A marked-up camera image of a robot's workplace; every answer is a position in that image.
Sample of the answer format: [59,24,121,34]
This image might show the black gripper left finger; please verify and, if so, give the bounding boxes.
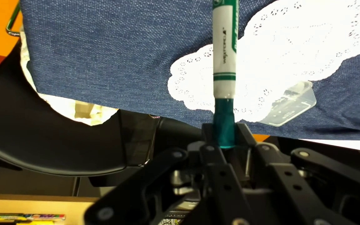
[84,123,252,225]

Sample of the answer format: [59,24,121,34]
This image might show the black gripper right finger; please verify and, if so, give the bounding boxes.
[234,123,360,225]

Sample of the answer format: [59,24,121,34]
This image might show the green and white marker pen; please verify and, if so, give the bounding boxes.
[210,0,240,150]

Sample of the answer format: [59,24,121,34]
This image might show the clear plastic container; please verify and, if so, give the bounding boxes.
[260,80,319,128]

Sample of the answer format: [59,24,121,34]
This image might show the black office chair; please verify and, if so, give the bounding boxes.
[0,41,205,210]

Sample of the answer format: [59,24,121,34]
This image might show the white paper lace doily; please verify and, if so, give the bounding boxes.
[166,0,360,125]

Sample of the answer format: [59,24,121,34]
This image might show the yellow marker pack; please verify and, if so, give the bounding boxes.
[0,211,67,225]

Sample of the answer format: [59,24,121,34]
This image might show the light wooden table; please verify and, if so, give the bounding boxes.
[0,198,102,225]

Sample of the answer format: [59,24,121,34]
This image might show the blue denim table cloth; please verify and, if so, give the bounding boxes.
[19,0,360,141]

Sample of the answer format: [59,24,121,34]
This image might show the thin metal wire hook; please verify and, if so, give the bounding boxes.
[5,3,24,39]

